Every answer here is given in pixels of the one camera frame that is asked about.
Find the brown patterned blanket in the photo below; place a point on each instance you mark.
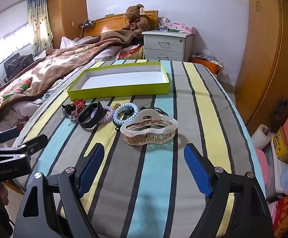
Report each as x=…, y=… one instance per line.
x=59, y=62

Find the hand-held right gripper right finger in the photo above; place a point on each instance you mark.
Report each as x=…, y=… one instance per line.
x=197, y=169

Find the striped cloth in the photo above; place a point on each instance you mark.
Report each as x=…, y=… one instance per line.
x=159, y=178

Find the patterned curtain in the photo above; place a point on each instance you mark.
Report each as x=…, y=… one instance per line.
x=39, y=24

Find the yellow-green shallow cardboard box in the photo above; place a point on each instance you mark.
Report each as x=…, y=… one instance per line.
x=124, y=79

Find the large wooden wardrobe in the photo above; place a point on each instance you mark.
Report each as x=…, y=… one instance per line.
x=265, y=54

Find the pink floral box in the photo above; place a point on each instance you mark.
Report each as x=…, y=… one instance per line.
x=183, y=27

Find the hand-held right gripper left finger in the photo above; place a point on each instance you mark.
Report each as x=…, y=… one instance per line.
x=91, y=168

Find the orange basin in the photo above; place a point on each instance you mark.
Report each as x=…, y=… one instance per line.
x=208, y=64

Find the white paper roll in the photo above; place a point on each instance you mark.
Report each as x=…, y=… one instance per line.
x=259, y=136

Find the narrow wooden cabinet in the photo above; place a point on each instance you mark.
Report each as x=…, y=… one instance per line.
x=67, y=12

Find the window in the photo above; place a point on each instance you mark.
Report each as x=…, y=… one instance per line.
x=10, y=44

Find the wooden headboard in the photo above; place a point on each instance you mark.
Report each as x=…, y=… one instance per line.
x=106, y=24

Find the pink rhinestone hair clip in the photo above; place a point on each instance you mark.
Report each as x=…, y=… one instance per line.
x=76, y=111

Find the translucent pink hair claw clip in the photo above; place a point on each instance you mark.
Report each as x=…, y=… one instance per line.
x=149, y=129

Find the grey nightstand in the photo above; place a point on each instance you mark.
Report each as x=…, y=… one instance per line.
x=166, y=44

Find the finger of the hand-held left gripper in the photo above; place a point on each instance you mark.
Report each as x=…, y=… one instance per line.
x=2, y=137
x=34, y=142

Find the yellow printed box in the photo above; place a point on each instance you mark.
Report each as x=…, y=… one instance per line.
x=283, y=148

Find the brown teddy bear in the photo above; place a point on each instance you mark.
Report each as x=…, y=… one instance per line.
x=135, y=19

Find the black smart band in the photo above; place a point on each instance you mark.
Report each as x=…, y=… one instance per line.
x=84, y=122

